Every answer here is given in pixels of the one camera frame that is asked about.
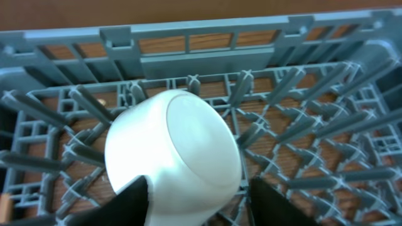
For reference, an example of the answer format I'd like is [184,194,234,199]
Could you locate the white bowl with food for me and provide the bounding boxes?
[104,90,242,225]

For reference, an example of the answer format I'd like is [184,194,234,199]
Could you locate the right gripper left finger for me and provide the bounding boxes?
[67,176,149,226]

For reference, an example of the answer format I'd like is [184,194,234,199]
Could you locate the wooden chopstick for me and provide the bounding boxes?
[0,193,13,223]

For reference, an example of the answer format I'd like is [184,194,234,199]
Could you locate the grey dishwasher rack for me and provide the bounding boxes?
[1,9,401,225]

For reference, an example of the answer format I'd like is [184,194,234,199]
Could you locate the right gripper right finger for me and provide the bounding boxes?
[249,177,317,226]

